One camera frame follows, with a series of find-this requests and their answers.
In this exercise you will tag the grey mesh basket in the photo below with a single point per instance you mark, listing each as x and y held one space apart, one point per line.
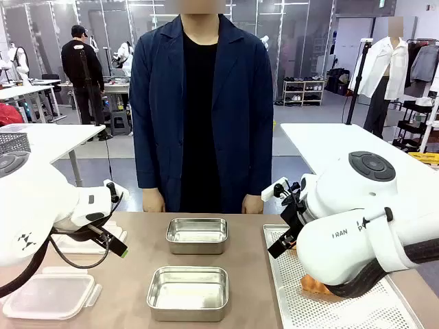
13 141

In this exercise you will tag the white table with grey leg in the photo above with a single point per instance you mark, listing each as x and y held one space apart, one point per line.
58 137

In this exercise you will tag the white shoe rack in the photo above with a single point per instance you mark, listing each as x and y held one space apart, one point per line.
303 90

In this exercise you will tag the person's right hand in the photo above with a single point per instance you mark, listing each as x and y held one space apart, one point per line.
153 201

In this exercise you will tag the person's left hand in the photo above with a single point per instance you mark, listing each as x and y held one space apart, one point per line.
253 205

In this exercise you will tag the large white table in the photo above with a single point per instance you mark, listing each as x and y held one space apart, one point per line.
319 144

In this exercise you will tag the person in navy jacket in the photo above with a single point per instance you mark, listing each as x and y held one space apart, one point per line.
157 103

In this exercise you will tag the clear plastic box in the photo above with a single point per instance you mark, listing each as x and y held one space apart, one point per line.
12 127

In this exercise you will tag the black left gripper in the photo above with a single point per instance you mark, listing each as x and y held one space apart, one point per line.
80 233

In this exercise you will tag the man in black clothes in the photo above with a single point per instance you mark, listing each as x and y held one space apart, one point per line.
80 68

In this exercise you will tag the black bags pile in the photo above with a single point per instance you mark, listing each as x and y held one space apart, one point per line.
337 82

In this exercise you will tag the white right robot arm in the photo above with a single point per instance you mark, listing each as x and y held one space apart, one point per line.
343 205

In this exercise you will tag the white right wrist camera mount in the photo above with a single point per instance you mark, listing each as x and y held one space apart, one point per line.
271 192

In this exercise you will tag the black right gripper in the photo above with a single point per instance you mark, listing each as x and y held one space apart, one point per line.
293 214

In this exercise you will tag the clothes rack with garments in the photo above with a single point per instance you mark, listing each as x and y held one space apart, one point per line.
423 63

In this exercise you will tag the grey background workbench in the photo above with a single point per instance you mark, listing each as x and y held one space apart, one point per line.
115 87

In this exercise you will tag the black camera tripod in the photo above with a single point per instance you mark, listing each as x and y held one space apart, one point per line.
82 55

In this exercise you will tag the black tripod pole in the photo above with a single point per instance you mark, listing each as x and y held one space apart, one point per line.
358 79

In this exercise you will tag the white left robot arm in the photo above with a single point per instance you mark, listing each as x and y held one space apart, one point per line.
34 205

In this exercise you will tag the perforated metal baking tray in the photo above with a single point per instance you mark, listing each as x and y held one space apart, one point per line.
295 308

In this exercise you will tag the grey step stool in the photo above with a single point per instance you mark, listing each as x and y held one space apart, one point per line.
120 123

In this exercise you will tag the white background desk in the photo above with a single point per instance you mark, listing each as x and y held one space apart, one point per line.
24 90

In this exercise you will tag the steel rectangular container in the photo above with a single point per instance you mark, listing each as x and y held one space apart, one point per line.
188 294
197 236

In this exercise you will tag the red fabric item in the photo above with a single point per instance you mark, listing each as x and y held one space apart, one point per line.
8 114

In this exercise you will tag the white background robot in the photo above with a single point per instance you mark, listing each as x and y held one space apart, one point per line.
264 42
124 56
19 61

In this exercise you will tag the mannequin with white shirt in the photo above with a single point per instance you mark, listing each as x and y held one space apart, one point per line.
380 68

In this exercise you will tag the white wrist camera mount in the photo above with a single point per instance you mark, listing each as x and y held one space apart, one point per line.
271 192
118 192

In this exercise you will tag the black utility cart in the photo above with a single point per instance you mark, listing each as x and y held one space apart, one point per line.
411 120

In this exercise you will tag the yellow plastic crate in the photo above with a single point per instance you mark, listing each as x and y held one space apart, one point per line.
425 159

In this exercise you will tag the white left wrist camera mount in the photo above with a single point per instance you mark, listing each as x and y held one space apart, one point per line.
118 192

